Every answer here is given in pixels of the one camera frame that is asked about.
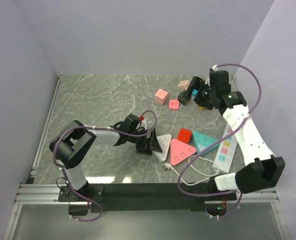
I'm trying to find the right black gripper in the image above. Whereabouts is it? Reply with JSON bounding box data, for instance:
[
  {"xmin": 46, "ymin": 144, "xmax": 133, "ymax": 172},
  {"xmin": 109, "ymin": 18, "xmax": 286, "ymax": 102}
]
[{"xmin": 182, "ymin": 76, "xmax": 217, "ymax": 111}]

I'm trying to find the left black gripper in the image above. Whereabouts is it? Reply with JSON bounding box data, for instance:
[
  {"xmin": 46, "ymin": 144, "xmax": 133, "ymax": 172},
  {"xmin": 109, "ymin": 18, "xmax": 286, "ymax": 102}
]
[{"xmin": 128, "ymin": 128, "xmax": 161, "ymax": 156}]

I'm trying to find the blue plug adapter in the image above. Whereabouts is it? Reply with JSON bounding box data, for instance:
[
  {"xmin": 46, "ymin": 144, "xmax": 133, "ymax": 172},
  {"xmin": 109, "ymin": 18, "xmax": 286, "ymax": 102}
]
[{"xmin": 192, "ymin": 89, "xmax": 198, "ymax": 97}]

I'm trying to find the white triangular adapter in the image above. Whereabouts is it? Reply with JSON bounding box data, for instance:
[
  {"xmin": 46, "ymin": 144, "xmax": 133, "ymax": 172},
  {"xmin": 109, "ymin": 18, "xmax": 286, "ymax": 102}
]
[{"xmin": 152, "ymin": 134, "xmax": 172, "ymax": 163}]

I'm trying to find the beige cube socket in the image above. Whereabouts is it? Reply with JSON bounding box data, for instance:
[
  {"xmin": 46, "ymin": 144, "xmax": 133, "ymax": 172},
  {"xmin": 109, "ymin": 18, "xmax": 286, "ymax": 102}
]
[{"xmin": 177, "ymin": 80, "xmax": 190, "ymax": 93}]

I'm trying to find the dark green block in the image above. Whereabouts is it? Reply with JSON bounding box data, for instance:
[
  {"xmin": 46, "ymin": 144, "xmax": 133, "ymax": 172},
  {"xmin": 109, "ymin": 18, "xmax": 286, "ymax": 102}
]
[{"xmin": 177, "ymin": 91, "xmax": 190, "ymax": 106}]

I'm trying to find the white power strip cable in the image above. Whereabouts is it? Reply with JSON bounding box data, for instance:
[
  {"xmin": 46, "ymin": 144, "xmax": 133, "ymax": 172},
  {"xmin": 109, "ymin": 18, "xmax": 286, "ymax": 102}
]
[{"xmin": 162, "ymin": 155, "xmax": 220, "ymax": 186}]

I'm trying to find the pink rounded socket block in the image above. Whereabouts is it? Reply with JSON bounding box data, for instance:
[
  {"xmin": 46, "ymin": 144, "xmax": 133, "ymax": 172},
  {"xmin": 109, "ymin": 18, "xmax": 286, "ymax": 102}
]
[{"xmin": 170, "ymin": 138, "xmax": 197, "ymax": 166}]

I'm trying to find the pink plug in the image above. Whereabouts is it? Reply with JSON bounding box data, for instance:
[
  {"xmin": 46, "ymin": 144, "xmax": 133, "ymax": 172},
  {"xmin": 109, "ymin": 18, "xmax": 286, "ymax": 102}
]
[{"xmin": 168, "ymin": 99, "xmax": 180, "ymax": 111}]

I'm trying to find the red cube socket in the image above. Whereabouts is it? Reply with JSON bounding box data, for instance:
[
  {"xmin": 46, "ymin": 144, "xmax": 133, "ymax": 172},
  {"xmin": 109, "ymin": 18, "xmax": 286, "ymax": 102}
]
[{"xmin": 177, "ymin": 128, "xmax": 192, "ymax": 144}]

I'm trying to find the pink cube socket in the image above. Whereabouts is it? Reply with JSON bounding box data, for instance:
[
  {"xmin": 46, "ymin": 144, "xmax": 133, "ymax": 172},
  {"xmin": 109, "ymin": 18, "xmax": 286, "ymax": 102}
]
[{"xmin": 154, "ymin": 88, "xmax": 168, "ymax": 105}]

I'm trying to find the teal block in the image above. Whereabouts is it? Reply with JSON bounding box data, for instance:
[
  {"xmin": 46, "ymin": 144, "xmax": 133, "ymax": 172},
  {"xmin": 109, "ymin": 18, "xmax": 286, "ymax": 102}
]
[{"xmin": 192, "ymin": 130, "xmax": 217, "ymax": 153}]

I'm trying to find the white power strip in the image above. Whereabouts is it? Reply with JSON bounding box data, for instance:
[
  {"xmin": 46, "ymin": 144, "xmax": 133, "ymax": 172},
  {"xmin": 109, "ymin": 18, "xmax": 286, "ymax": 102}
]
[{"xmin": 212, "ymin": 135, "xmax": 237, "ymax": 174}]

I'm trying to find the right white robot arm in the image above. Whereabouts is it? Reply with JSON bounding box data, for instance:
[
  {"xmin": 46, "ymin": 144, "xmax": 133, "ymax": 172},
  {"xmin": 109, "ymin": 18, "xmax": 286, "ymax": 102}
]
[{"xmin": 183, "ymin": 70, "xmax": 285, "ymax": 200}]

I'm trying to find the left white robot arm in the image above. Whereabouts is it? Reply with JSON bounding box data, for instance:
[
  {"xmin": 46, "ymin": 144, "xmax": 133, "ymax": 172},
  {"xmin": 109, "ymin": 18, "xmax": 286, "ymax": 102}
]
[{"xmin": 49, "ymin": 114, "xmax": 162, "ymax": 201}]

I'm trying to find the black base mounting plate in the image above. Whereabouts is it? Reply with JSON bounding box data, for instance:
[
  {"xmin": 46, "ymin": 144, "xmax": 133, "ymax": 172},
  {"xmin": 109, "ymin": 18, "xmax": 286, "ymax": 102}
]
[{"xmin": 59, "ymin": 182, "xmax": 228, "ymax": 214}]

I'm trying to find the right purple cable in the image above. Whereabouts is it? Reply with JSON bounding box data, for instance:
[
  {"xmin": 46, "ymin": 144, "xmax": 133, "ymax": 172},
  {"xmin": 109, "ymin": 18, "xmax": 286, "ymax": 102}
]
[{"xmin": 177, "ymin": 63, "xmax": 262, "ymax": 220}]

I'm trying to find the purple cable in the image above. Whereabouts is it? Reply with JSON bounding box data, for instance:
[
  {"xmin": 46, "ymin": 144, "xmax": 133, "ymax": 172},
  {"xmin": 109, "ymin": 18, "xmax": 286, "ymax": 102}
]
[
  {"xmin": 177, "ymin": 63, "xmax": 262, "ymax": 220},
  {"xmin": 53, "ymin": 109, "xmax": 158, "ymax": 222}
]

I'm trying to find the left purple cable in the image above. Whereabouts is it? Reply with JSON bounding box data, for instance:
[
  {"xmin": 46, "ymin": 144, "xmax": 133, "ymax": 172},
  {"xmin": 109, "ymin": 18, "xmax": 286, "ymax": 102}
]
[{"xmin": 53, "ymin": 109, "xmax": 158, "ymax": 222}]

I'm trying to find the aluminium rail frame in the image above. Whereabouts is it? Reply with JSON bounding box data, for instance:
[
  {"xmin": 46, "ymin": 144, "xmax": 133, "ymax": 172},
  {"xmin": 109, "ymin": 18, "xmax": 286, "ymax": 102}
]
[{"xmin": 2, "ymin": 184, "xmax": 290, "ymax": 240}]

